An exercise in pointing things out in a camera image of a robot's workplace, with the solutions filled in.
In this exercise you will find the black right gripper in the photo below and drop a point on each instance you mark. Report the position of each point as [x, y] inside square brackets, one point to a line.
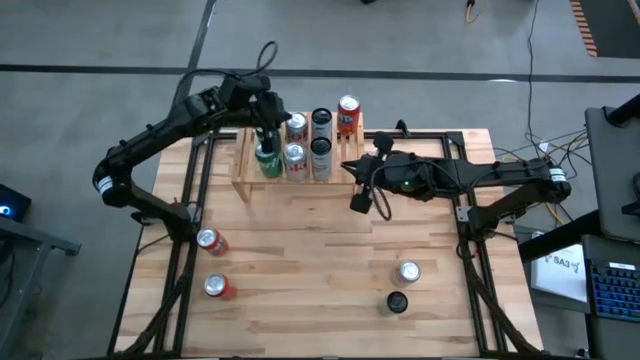
[382, 172]

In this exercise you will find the white SA3 paper sign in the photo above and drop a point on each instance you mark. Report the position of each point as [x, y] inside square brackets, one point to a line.
[560, 280]

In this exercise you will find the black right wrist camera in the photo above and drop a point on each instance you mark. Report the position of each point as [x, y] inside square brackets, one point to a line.
[415, 180]

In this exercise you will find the white power adapter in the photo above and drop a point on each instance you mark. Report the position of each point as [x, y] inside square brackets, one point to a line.
[544, 146]

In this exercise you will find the black side desk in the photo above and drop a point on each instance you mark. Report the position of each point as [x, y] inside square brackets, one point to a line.
[555, 237]

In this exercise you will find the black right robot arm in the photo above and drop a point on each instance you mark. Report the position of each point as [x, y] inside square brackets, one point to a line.
[500, 175]

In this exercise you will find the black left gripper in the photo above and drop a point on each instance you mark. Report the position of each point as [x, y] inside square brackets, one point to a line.
[265, 112]

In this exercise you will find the red Fanta strawberry can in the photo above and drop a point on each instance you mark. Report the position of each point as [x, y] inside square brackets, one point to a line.
[216, 285]
[209, 239]
[348, 105]

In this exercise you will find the black computer with blue light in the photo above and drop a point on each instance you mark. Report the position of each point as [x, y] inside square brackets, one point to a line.
[12, 205]

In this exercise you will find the black aluminium table frame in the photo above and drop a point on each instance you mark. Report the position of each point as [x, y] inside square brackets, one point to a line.
[425, 135]

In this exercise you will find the orange striped black mat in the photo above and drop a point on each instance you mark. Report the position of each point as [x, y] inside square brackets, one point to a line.
[615, 25]

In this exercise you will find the black pole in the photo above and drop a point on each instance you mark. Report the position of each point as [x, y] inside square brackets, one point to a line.
[625, 111]

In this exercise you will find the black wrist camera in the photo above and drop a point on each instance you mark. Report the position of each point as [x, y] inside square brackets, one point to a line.
[415, 180]
[235, 92]

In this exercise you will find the grey side table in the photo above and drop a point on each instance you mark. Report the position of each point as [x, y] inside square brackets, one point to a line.
[40, 239]

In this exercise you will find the backlit black keyboard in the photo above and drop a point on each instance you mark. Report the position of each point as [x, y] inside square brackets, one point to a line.
[615, 295]

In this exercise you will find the wooden slatted shelf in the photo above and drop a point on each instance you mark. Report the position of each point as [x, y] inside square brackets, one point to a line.
[240, 165]

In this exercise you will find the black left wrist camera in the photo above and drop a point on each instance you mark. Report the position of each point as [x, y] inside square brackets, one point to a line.
[235, 92]

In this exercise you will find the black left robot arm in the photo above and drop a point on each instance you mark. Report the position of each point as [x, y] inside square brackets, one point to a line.
[150, 135]

